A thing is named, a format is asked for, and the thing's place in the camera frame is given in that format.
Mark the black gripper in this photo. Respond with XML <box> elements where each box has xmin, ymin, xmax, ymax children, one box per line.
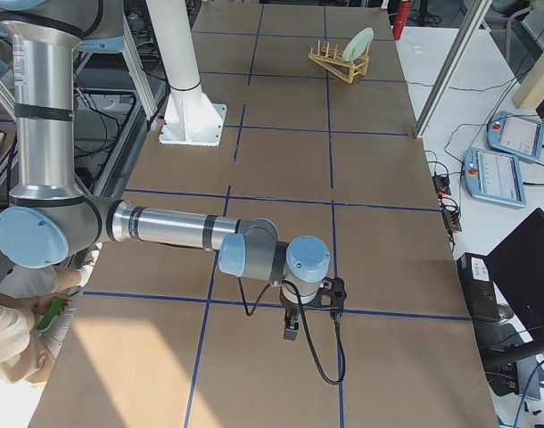
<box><xmin>280</xmin><ymin>281</ymin><xmax>319</xmax><ymax>341</ymax></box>

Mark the light green plate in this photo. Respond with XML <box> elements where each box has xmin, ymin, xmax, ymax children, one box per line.
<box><xmin>342</xmin><ymin>28</ymin><xmax>375</xmax><ymax>62</ymax></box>

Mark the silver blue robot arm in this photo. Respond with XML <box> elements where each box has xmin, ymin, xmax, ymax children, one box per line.
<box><xmin>0</xmin><ymin>1</ymin><xmax>344</xmax><ymax>340</ymax></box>

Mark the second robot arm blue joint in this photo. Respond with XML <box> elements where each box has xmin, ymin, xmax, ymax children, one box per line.
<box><xmin>79</xmin><ymin>0</ymin><xmax>125</xmax><ymax>54</ymax></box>

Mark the lower orange black connector box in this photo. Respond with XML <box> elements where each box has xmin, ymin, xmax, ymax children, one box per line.
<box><xmin>441</xmin><ymin>205</ymin><xmax>462</xmax><ymax>233</ymax></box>

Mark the orange black connector box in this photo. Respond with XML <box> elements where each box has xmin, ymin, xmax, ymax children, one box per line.
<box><xmin>441</xmin><ymin>205</ymin><xmax>462</xmax><ymax>233</ymax></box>
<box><xmin>433</xmin><ymin>174</ymin><xmax>451</xmax><ymax>197</ymax></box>

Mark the black computer tower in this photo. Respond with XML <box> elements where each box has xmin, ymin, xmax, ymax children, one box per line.
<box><xmin>457</xmin><ymin>252</ymin><xmax>514</xmax><ymax>324</ymax></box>

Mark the upper orange black connector box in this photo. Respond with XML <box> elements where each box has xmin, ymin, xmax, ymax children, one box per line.
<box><xmin>433</xmin><ymin>174</ymin><xmax>451</xmax><ymax>197</ymax></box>

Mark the black monitor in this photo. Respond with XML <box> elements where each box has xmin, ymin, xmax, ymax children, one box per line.
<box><xmin>482</xmin><ymin>207</ymin><xmax>544</xmax><ymax>371</ymax></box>

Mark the green handheld tool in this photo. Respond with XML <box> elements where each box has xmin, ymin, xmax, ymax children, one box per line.
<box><xmin>36</xmin><ymin>298</ymin><xmax>67</xmax><ymax>331</ymax></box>

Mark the lower teach pendant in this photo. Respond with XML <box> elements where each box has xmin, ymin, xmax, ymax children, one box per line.
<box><xmin>463</xmin><ymin>148</ymin><xmax>526</xmax><ymax>208</ymax></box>

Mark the teach pendant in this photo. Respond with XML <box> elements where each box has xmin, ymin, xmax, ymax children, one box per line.
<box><xmin>463</xmin><ymin>148</ymin><xmax>526</xmax><ymax>208</ymax></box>
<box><xmin>487</xmin><ymin>111</ymin><xmax>544</xmax><ymax>161</ymax></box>

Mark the wooden dish rack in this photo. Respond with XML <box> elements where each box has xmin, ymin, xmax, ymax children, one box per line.
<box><xmin>308</xmin><ymin>40</ymin><xmax>371</xmax><ymax>84</ymax></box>

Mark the person in beige clothes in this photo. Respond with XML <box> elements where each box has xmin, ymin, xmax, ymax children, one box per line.
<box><xmin>0</xmin><ymin>248</ymin><xmax>100</xmax><ymax>384</ymax></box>

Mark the upper teach pendant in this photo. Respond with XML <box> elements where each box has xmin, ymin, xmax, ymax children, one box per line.
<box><xmin>487</xmin><ymin>111</ymin><xmax>544</xmax><ymax>161</ymax></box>

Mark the red fire extinguisher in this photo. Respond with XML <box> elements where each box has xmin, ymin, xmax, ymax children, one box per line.
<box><xmin>392</xmin><ymin>0</ymin><xmax>411</xmax><ymax>40</ymax></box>

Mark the wooden beam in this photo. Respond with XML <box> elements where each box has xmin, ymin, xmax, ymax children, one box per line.
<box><xmin>511</xmin><ymin>0</ymin><xmax>544</xmax><ymax>111</ymax></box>

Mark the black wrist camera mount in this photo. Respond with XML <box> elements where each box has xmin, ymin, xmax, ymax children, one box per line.
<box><xmin>313</xmin><ymin>277</ymin><xmax>347</xmax><ymax>322</ymax></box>

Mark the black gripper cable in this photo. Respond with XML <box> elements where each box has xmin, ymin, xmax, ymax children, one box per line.
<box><xmin>237</xmin><ymin>276</ymin><xmax>347</xmax><ymax>385</ymax></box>

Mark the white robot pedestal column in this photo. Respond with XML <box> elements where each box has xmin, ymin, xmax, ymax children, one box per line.
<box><xmin>146</xmin><ymin>0</ymin><xmax>227</xmax><ymax>146</ymax></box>

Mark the aluminium frame post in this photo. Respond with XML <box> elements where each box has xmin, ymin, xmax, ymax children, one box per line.
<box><xmin>414</xmin><ymin>0</ymin><xmax>492</xmax><ymax>138</ymax></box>

